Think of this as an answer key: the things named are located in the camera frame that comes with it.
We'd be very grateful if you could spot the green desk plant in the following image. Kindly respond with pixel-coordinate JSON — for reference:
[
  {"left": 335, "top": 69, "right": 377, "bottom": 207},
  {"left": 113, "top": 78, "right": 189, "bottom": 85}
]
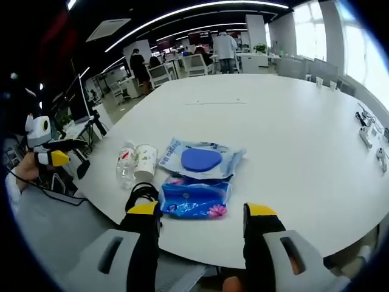
[{"left": 56, "top": 114, "right": 74, "bottom": 130}]

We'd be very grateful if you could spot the person's right hand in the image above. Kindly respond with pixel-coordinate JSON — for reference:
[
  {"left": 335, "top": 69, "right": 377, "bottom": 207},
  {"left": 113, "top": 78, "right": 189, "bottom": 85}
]
[{"left": 222, "top": 275, "right": 247, "bottom": 292}]

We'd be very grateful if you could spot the light blue pouch with lid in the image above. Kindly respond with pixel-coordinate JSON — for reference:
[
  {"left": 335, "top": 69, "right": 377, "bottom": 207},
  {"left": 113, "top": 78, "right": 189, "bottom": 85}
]
[{"left": 157, "top": 137, "right": 247, "bottom": 180}]

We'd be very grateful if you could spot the white office chair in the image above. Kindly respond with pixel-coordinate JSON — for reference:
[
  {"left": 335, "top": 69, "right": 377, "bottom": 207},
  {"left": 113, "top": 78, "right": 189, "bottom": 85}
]
[
  {"left": 148, "top": 64, "right": 176, "bottom": 89},
  {"left": 108, "top": 81, "right": 126, "bottom": 106},
  {"left": 185, "top": 54, "right": 214, "bottom": 77}
]

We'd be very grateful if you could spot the computer monitor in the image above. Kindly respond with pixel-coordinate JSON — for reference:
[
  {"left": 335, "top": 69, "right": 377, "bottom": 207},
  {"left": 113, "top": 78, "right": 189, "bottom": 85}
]
[{"left": 67, "top": 74, "right": 95, "bottom": 125}]

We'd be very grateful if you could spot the white controller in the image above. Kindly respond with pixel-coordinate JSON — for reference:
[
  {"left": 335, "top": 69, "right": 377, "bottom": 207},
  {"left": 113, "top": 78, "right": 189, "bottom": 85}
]
[
  {"left": 358, "top": 127, "right": 374, "bottom": 149},
  {"left": 376, "top": 147, "right": 388, "bottom": 173}
]

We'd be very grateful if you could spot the blue tissue pack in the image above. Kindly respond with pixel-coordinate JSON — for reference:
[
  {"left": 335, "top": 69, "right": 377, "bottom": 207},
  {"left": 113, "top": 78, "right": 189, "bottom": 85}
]
[{"left": 157, "top": 177, "right": 233, "bottom": 220}]

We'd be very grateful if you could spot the clear plastic bottle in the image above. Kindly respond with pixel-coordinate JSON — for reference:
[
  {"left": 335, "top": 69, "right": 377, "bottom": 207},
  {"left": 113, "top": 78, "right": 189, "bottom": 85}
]
[{"left": 116, "top": 139, "right": 138, "bottom": 190}]

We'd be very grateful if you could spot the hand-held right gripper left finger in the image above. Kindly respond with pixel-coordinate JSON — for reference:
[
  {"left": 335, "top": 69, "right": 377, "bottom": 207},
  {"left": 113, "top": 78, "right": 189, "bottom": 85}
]
[{"left": 64, "top": 200, "right": 162, "bottom": 292}]

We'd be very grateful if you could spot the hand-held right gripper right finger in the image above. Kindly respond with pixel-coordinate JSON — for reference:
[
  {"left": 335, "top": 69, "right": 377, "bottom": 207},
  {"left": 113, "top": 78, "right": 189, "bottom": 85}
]
[{"left": 243, "top": 202, "right": 351, "bottom": 292}]

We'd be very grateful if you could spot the white table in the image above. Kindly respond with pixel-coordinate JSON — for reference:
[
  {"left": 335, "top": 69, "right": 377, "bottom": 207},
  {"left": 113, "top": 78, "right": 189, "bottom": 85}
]
[{"left": 72, "top": 72, "right": 389, "bottom": 271}]

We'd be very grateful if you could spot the tangle of cables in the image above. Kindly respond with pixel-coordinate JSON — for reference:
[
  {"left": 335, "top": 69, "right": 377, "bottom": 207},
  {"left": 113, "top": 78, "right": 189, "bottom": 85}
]
[{"left": 354, "top": 102, "right": 389, "bottom": 138}]

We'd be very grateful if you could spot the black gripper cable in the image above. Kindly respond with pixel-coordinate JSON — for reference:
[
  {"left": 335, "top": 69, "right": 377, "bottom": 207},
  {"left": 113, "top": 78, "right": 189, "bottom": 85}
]
[{"left": 8, "top": 169, "right": 88, "bottom": 208}]

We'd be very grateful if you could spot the person's left hand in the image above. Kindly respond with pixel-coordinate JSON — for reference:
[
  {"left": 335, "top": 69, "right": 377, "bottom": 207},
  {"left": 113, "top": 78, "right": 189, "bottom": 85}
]
[{"left": 15, "top": 151, "right": 42, "bottom": 191}]

